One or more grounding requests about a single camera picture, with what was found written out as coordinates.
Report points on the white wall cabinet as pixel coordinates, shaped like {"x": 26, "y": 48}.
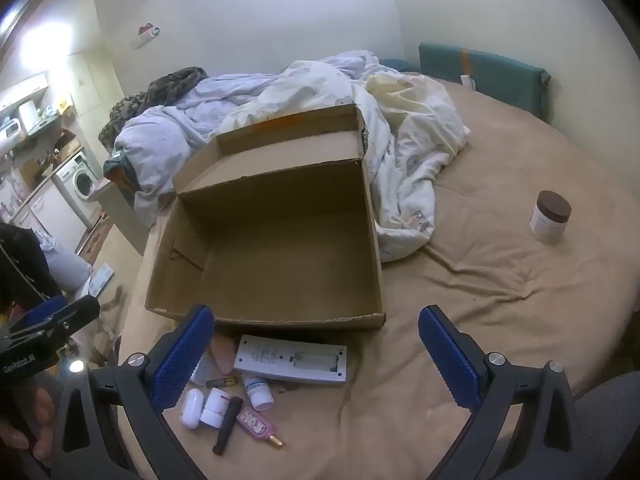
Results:
{"x": 25, "y": 89}

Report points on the teal orange pillow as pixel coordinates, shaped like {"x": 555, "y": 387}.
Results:
{"x": 120, "y": 175}

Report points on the white washing machine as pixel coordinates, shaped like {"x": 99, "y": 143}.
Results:
{"x": 80, "y": 180}

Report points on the person's left hand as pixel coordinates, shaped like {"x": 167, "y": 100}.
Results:
{"x": 44, "y": 410}

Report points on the pink perfume bottle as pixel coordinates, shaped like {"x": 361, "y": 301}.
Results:
{"x": 252, "y": 422}

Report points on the patterned floor rug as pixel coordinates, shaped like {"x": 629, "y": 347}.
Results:
{"x": 92, "y": 235}

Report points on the white paper towel roll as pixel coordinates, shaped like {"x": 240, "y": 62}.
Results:
{"x": 29, "y": 115}

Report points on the white earbud case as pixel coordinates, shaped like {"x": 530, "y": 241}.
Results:
{"x": 192, "y": 410}

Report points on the grey white floor bag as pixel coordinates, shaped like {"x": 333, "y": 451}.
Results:
{"x": 70, "y": 270}

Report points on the white flat floor box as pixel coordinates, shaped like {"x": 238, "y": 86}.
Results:
{"x": 102, "y": 277}

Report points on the white floor cabinet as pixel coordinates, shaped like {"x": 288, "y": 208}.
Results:
{"x": 50, "y": 215}

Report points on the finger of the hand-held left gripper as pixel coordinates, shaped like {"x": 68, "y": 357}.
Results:
{"x": 45, "y": 307}
{"x": 75, "y": 315}

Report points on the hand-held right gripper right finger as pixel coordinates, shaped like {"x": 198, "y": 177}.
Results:
{"x": 450, "y": 360}

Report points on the brown lid cream jar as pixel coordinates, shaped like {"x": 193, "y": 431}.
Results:
{"x": 547, "y": 222}

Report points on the gold battery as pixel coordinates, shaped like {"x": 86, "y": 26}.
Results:
{"x": 222, "y": 381}

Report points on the white printed duvet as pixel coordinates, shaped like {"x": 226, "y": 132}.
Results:
{"x": 410, "y": 160}

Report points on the white battery charger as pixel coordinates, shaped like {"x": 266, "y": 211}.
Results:
{"x": 280, "y": 357}

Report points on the cardboard box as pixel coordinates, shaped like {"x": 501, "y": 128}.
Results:
{"x": 280, "y": 240}

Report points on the teal headboard cushion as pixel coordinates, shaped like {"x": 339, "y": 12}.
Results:
{"x": 500, "y": 77}

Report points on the peach pink tool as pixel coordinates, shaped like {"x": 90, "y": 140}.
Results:
{"x": 223, "y": 355}

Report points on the black tube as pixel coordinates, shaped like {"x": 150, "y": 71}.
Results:
{"x": 226, "y": 427}

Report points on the dark cloth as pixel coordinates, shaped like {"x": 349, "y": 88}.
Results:
{"x": 22, "y": 265}

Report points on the camouflage blanket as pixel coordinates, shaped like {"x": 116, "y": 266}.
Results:
{"x": 175, "y": 82}

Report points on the grey pants leg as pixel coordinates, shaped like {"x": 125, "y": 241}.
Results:
{"x": 610, "y": 430}

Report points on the white water heater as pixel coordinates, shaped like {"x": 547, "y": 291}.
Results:
{"x": 12, "y": 135}

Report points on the white pill bottle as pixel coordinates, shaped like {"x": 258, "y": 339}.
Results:
{"x": 257, "y": 390}

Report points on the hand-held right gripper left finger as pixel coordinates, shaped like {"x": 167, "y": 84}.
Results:
{"x": 182, "y": 360}

